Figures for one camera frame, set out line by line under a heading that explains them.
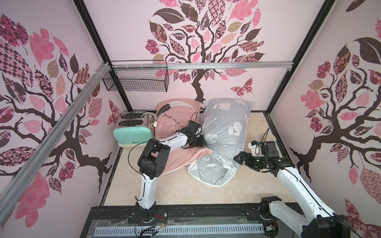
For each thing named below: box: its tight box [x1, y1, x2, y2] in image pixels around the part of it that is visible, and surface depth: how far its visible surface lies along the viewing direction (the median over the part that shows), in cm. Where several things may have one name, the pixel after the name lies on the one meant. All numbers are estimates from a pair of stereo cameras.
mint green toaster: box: [112, 111, 156, 159], surface depth 95 cm
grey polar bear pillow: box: [188, 98, 254, 186], surface depth 89 cm
